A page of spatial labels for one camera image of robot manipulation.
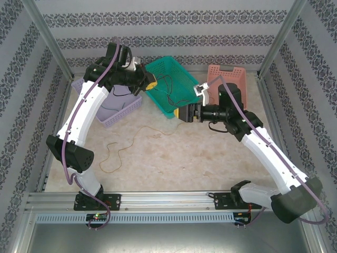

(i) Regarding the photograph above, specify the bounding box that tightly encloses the pink plastic basket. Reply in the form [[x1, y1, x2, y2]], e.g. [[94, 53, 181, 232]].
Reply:
[[206, 64, 248, 110]]

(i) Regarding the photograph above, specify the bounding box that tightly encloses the black left wrist loop cable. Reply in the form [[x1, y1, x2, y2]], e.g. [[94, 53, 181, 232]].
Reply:
[[112, 86, 132, 97]]

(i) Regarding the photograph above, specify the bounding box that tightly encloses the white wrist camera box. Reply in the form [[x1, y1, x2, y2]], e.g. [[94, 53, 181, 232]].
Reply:
[[193, 81, 211, 106], [125, 56, 145, 71]]

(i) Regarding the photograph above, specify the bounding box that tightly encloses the aluminium mounting rail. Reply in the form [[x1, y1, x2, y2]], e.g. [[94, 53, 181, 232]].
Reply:
[[26, 191, 310, 211]]

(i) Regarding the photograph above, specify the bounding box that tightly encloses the red thin cable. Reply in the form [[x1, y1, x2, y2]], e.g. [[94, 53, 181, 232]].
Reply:
[[157, 75, 198, 106]]

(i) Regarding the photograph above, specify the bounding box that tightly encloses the black right wrist loop cable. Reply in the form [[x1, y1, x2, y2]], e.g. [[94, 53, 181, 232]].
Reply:
[[209, 121, 230, 133]]

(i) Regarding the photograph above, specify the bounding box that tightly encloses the black wrist loop cable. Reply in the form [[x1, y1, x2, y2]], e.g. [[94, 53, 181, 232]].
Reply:
[[209, 121, 230, 133], [112, 86, 132, 97]]

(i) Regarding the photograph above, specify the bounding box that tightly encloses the yellow thin cable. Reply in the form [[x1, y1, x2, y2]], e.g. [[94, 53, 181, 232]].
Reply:
[[99, 122, 181, 174]]

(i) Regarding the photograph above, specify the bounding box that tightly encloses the aluminium side rail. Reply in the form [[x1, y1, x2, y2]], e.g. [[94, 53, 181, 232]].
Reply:
[[35, 75, 76, 193], [256, 73, 301, 190]]

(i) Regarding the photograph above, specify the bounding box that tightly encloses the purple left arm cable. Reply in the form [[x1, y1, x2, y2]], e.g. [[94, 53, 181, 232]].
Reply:
[[63, 36, 122, 229]]

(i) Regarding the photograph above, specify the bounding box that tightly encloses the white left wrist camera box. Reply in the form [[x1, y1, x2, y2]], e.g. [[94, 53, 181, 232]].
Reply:
[[125, 56, 145, 71]]

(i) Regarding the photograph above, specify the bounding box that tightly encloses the purple plastic basket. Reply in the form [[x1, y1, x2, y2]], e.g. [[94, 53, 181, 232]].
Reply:
[[71, 79, 143, 129]]

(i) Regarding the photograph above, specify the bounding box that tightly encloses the teal plastic basket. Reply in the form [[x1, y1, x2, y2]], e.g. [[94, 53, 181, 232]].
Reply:
[[144, 56, 207, 120]]

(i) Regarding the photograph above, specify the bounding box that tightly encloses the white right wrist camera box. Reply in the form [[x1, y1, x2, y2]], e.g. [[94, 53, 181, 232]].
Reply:
[[193, 81, 211, 106]]

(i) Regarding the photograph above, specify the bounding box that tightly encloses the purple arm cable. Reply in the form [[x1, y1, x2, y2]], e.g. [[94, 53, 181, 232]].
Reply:
[[209, 75, 330, 227], [63, 36, 122, 229]]

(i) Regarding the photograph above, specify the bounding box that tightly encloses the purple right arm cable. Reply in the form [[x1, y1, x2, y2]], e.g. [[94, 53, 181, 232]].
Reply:
[[209, 75, 330, 227]]

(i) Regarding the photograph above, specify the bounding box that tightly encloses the aluminium frame post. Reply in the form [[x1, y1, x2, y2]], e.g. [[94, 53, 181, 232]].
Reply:
[[22, 0, 75, 80], [256, 0, 308, 77]]

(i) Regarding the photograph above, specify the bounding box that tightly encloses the grey slotted cable duct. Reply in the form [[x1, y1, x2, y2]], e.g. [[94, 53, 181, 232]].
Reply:
[[35, 212, 252, 224]]

